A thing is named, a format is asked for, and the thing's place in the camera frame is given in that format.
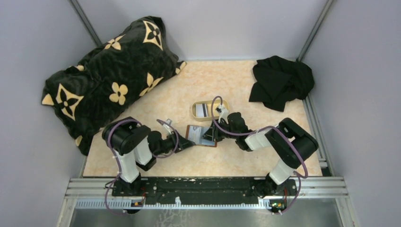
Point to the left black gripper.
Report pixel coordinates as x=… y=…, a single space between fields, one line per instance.
x=184 y=144

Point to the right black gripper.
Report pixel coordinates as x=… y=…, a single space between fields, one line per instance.
x=213 y=134

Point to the brown leather card holder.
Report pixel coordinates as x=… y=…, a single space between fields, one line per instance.
x=196 y=134

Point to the beige oval tray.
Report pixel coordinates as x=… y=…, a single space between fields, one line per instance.
x=213 y=114

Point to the white magnetic stripe card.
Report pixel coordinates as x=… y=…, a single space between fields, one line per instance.
x=201 y=110

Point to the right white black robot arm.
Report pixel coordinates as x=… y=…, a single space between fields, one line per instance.
x=291 y=142

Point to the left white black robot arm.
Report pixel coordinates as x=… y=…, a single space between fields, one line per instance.
x=135 y=145

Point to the crumpled black cloth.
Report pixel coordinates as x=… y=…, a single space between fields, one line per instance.
x=278 y=81

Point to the black floral plush pillow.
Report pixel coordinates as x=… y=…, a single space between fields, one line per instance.
x=106 y=81

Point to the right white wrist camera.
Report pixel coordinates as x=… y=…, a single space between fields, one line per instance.
x=223 y=113

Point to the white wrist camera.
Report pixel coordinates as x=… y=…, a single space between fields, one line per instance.
x=223 y=113
x=168 y=123

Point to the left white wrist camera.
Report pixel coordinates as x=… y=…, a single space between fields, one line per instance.
x=168 y=123

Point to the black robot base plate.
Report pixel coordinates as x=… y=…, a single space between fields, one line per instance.
x=204 y=191

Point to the white toothed cable rail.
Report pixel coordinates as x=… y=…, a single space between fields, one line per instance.
x=128 y=204

